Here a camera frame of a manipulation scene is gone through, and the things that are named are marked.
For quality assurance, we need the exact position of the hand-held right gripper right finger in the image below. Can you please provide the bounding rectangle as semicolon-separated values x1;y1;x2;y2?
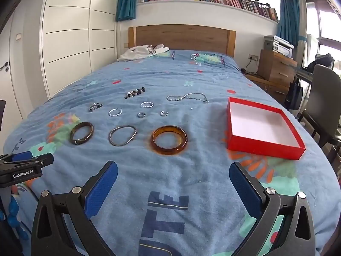
228;161;316;256

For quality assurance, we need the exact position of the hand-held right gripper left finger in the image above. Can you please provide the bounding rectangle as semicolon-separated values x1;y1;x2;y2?
31;160;118;256

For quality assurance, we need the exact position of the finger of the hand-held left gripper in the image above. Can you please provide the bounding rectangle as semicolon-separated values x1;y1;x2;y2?
0;153;54;172
10;151;33;161

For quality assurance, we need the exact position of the red cardboard box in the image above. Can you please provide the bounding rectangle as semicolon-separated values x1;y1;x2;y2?
226;97;306;160

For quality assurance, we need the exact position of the thin silver bangle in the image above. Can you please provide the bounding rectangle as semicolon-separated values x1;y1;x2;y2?
108;125;138;147

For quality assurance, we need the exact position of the amber resin bangle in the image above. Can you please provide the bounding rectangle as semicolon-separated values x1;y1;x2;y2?
151;125;188;155

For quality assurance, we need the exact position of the blue printed blanket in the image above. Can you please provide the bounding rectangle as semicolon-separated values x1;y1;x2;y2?
3;49;337;256

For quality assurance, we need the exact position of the white door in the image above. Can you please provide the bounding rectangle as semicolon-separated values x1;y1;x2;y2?
0;16;50;150

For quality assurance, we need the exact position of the black hanging bag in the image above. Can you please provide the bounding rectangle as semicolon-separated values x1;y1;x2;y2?
285;77;303;110

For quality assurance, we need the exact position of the wooden dresser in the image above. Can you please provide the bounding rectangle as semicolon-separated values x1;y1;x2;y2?
244;49;297;104

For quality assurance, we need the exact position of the grey chair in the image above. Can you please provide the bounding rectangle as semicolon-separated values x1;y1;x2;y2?
297;64;341;146

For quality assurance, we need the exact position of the glass desk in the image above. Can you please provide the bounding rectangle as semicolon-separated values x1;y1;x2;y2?
294;67;315;81

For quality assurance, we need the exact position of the white wardrobe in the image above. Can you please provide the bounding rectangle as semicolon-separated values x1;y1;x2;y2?
40;0;120;100

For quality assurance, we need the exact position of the white garment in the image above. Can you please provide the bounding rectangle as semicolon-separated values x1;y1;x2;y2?
117;44;170;62

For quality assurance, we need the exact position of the white printer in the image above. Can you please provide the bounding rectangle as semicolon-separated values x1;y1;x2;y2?
264;35;294;57

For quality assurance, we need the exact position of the black backpack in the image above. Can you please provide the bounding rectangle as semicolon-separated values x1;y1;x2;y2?
306;53;335;72

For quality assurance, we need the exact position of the wooden headboard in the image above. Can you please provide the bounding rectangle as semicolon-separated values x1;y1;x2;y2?
128;25;236;58

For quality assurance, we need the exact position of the long teal curtain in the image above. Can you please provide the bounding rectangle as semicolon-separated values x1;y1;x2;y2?
277;0;301;47

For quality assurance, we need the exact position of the side window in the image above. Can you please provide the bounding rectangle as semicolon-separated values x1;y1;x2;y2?
305;0;341;67

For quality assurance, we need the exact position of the silver chain necklace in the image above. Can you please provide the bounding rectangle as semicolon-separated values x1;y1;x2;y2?
181;92;209;104

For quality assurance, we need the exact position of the dark beaded bracelet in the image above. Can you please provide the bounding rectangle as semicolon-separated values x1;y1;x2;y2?
124;87;146;99

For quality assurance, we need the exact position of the black cable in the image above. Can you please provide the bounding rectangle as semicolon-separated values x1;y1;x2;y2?
241;59;257;74

